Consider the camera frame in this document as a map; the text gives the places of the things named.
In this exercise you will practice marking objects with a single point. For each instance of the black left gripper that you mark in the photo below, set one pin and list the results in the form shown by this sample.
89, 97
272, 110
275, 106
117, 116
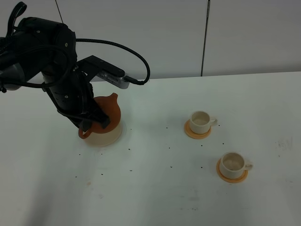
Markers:
73, 98

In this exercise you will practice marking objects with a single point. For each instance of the brown clay teapot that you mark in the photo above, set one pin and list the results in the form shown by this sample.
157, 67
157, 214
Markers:
110, 106

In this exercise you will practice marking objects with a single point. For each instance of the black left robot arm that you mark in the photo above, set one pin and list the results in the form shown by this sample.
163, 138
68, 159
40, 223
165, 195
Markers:
41, 54

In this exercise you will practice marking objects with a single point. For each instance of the beige round teapot coaster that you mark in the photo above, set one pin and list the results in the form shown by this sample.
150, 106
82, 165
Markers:
102, 140

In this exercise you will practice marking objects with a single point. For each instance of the orange coaster far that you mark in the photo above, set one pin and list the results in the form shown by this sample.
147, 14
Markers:
193, 135

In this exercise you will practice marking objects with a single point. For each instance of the orange coaster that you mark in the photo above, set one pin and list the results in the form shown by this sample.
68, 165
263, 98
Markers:
236, 180
193, 135

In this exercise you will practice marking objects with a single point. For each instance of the white teacup far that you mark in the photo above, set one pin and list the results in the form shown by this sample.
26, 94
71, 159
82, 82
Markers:
200, 122

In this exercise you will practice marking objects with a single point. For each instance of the white teacup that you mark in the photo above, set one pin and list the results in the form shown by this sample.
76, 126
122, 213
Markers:
200, 122
233, 165

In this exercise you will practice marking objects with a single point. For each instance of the white teacup near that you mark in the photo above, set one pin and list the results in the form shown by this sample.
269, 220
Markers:
233, 165

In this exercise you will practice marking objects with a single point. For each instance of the orange coaster near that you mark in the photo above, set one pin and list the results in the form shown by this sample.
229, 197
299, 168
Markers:
236, 180

